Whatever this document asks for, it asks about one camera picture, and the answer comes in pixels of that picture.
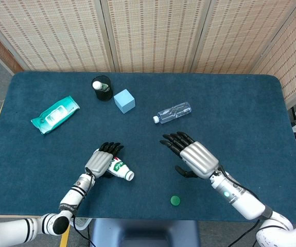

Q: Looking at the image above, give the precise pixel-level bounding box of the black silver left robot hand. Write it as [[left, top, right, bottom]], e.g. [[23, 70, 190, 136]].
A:
[[85, 141, 125, 179]]

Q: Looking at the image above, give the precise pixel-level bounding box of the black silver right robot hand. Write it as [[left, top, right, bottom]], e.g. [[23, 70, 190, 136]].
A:
[[159, 131, 220, 180]]

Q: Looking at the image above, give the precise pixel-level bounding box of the white AD plastic bottle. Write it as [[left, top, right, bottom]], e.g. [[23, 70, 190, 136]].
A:
[[106, 156, 135, 182]]

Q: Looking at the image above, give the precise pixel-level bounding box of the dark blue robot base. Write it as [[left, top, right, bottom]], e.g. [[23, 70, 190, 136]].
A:
[[90, 218, 201, 247]]

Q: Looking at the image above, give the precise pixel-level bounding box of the clear plastic water bottle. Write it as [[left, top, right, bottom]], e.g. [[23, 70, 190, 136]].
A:
[[152, 101, 192, 125]]

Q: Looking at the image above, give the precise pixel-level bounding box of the small white green bottle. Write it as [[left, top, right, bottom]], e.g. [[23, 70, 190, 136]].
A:
[[92, 81, 110, 93]]

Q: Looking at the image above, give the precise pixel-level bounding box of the dark blue table cover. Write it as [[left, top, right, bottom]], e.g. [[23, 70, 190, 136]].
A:
[[0, 71, 296, 224]]

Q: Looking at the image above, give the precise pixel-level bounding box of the white perforated plate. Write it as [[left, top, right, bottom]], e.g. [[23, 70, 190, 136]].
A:
[[73, 217, 92, 231]]

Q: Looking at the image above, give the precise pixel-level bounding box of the green wet wipes pack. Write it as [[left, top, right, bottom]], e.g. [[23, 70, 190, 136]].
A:
[[30, 95, 81, 135]]

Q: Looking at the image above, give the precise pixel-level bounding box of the light blue cube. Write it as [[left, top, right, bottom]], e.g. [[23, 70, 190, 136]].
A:
[[113, 89, 136, 114]]

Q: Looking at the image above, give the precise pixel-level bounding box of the black mesh pen holder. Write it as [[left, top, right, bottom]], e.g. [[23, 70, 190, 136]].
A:
[[91, 75, 114, 101]]

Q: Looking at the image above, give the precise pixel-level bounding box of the woven bamboo folding screen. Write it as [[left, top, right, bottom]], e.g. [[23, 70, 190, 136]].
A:
[[0, 0, 296, 108]]

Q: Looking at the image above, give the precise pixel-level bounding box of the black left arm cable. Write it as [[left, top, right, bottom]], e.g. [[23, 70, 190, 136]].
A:
[[70, 167, 97, 247]]

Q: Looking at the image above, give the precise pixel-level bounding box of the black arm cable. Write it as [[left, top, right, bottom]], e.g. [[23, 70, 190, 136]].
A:
[[216, 164, 263, 247], [70, 167, 97, 247]]

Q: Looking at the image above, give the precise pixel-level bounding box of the black velcro strap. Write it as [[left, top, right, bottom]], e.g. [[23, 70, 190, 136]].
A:
[[58, 202, 79, 214]]

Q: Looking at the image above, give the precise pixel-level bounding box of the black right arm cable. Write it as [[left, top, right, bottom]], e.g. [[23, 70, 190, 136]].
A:
[[216, 164, 263, 247]]

